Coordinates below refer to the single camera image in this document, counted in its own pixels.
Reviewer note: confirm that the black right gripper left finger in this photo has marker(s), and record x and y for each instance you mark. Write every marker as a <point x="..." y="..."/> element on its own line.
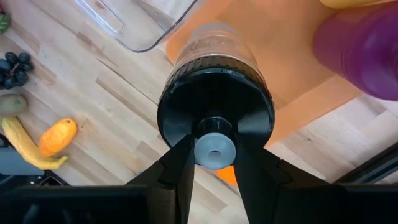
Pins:
<point x="155" y="199"/>

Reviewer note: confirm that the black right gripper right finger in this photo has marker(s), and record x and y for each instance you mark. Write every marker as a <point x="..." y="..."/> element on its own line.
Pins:
<point x="295" y="202"/>

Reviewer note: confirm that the clear bottle black cap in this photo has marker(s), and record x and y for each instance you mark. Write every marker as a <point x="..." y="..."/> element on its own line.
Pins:
<point x="214" y="93"/>

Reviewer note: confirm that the purple plastic bottle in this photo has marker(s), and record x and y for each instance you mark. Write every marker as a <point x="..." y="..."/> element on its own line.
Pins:
<point x="367" y="49"/>

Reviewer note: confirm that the dark toy grape bunch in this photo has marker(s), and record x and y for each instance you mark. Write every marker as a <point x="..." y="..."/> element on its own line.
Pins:
<point x="14" y="70"/>

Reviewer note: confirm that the orange toy fruit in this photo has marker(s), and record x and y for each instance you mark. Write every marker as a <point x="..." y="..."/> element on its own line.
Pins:
<point x="228" y="175"/>

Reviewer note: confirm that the orange toy mango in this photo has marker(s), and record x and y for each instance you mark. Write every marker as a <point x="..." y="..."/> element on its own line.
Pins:
<point x="57" y="137"/>

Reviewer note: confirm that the yellow toy banana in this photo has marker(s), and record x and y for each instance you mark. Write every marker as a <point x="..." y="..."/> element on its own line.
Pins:
<point x="25" y="146"/>

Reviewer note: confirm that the orange translucent plastic bin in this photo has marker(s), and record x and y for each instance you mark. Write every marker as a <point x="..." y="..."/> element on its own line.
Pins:
<point x="295" y="46"/>

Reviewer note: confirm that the clear plastic bin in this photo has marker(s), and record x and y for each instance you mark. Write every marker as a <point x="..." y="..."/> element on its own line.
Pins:
<point x="140" y="31"/>

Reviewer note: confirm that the brown toy kiwi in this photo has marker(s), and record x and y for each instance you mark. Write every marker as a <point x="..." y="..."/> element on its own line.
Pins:
<point x="12" y="105"/>

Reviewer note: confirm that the black table frame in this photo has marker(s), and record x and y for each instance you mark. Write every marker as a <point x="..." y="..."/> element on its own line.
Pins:
<point x="367" y="165"/>

